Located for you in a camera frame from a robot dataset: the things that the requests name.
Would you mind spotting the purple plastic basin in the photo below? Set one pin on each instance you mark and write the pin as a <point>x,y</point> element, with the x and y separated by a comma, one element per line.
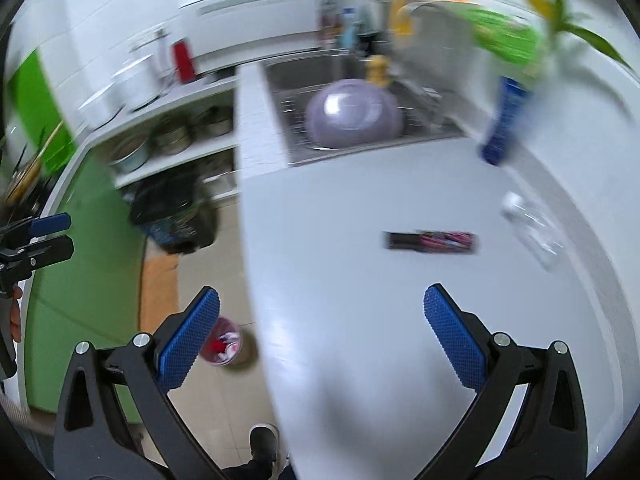
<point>352,112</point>

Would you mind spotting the clear plastic bottle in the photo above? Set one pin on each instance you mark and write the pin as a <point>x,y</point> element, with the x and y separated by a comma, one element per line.
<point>534,229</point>

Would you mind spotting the black floral tube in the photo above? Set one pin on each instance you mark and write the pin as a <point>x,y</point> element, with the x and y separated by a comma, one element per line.
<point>435,242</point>

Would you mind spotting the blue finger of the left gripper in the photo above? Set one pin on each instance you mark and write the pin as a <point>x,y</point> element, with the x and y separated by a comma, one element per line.
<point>44,226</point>
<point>47,253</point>

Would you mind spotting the green plastic basket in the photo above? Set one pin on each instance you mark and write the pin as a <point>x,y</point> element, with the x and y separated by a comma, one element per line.
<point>511,39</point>

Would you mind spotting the red cloth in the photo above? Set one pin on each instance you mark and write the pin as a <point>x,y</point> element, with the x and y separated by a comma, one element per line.
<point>217,346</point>

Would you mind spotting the stainless steel sink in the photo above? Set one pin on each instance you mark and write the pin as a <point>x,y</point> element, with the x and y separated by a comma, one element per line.
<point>294,79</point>

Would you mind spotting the white rice cooker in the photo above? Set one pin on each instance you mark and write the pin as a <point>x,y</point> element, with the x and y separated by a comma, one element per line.
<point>138,83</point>

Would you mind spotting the pink trash bin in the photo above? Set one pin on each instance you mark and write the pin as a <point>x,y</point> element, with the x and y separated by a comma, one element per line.
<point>227,345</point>

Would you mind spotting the yellow sponge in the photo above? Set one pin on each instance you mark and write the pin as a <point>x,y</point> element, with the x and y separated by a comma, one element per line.
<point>377,70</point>

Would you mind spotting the black floor trash bin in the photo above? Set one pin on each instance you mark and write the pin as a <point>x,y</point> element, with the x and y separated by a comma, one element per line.
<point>174,211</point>

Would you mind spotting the person left hand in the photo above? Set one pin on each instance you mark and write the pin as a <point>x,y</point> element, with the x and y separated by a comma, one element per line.
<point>15,315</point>

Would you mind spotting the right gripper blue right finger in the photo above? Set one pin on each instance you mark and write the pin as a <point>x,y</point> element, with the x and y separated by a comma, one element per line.
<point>461,335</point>

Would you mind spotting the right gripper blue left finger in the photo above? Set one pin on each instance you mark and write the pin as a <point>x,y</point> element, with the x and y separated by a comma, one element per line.
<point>181,336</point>

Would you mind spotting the green bamboo plant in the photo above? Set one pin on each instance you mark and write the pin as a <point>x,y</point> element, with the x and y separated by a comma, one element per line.
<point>560,21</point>

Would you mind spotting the blue glass vase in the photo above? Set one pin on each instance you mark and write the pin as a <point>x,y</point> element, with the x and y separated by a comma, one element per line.
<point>512,98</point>

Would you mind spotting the left black shoe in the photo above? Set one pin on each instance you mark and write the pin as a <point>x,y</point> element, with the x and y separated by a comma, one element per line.
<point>264,443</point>

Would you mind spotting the white dishwasher appliance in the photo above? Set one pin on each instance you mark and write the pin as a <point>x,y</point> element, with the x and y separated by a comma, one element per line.
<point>225,33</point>

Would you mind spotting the steel pot on shelf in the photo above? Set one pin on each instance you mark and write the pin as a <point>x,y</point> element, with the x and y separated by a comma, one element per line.
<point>172,135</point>

